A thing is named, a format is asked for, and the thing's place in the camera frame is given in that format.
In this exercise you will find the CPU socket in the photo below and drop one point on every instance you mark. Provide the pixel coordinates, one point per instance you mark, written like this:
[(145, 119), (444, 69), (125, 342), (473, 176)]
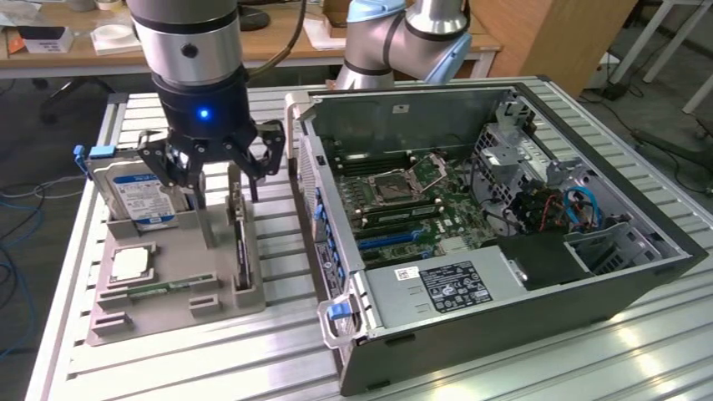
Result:
[(392, 188)]

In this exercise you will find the black floor box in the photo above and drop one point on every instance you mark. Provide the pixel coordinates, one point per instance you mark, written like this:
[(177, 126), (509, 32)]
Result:
[(615, 91)]

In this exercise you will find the black RAM slot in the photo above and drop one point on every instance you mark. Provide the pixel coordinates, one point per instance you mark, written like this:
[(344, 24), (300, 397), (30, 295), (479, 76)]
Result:
[(377, 169), (399, 209), (375, 159), (373, 154), (396, 204), (376, 163), (401, 219), (401, 214)]

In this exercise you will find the black lamp base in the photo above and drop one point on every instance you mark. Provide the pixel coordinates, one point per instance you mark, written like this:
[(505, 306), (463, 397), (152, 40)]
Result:
[(256, 18)]

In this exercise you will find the grey cup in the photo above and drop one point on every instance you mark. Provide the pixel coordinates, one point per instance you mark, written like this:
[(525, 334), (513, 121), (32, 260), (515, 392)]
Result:
[(81, 5)]

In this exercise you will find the metal socket cover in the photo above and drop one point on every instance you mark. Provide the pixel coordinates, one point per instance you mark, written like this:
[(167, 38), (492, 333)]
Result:
[(432, 171)]

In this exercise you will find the green RAM stick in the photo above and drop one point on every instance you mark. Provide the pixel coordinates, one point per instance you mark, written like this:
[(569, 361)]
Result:
[(167, 287)]

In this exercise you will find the grey slanted disk bay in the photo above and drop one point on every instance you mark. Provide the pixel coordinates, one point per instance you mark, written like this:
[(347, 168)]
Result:
[(613, 250)]

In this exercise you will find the blue case latch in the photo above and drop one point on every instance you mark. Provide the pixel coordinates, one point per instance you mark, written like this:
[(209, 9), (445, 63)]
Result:
[(337, 312)]

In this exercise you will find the black open PC case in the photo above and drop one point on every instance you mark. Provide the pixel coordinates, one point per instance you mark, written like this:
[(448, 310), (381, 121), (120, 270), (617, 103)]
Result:
[(501, 334)]

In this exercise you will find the wooden desk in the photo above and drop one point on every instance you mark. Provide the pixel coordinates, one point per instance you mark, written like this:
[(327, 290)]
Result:
[(56, 59)]

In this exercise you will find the white table frame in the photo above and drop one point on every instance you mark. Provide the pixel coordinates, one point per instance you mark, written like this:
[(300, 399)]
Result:
[(640, 44)]

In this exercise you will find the silver chipset heatsink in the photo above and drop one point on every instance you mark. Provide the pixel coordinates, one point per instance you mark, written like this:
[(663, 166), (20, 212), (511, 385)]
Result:
[(457, 246)]

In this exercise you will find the graphics card with metal bracket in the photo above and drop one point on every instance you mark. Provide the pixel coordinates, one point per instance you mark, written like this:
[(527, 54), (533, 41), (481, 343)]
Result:
[(240, 250)]

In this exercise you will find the brown cardboard box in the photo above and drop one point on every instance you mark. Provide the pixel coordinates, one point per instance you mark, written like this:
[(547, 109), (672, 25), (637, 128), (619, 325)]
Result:
[(335, 10)]

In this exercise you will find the orange packet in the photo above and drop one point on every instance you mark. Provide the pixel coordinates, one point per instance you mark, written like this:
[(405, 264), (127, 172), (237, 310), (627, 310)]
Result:
[(14, 44)]

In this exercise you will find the white box with black lid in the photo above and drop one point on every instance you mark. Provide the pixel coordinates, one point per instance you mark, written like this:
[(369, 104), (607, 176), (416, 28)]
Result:
[(47, 44)]

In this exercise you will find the white papers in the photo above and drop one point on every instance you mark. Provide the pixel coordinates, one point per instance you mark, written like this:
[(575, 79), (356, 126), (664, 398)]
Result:
[(323, 35)]

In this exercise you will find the black expansion slot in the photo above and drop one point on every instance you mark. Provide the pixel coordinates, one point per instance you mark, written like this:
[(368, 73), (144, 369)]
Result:
[(387, 229)]

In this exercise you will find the grey power supply unit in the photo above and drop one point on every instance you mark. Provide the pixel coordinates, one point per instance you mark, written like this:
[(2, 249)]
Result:
[(389, 301)]

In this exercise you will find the perforated metal disk bay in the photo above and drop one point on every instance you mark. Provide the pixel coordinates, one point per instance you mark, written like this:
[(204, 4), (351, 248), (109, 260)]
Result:
[(507, 163)]

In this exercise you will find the blue expansion slot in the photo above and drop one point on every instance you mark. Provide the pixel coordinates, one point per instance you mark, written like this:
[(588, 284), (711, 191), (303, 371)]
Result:
[(387, 241)]

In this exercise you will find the white tape dispenser box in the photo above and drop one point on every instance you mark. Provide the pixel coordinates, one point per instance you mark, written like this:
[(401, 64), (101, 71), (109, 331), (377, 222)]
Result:
[(113, 39)]

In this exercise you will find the green motherboard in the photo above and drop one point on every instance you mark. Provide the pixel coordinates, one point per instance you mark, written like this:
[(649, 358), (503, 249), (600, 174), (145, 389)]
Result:
[(445, 209)]

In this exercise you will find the grey parts rack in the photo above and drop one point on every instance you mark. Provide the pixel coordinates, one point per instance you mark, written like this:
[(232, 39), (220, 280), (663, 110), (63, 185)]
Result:
[(179, 309)]

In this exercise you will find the hard disk with blue carrier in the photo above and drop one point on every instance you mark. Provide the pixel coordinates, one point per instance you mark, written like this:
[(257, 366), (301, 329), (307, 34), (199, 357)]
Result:
[(133, 202)]

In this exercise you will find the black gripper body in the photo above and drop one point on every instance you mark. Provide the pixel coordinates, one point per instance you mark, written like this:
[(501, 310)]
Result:
[(203, 113)]

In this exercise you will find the wooden cabinet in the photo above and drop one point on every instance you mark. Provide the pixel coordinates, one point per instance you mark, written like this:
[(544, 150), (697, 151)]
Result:
[(557, 42)]

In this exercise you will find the silver CPU chip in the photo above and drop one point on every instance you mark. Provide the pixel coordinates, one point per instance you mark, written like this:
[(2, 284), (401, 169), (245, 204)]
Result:
[(131, 265)]

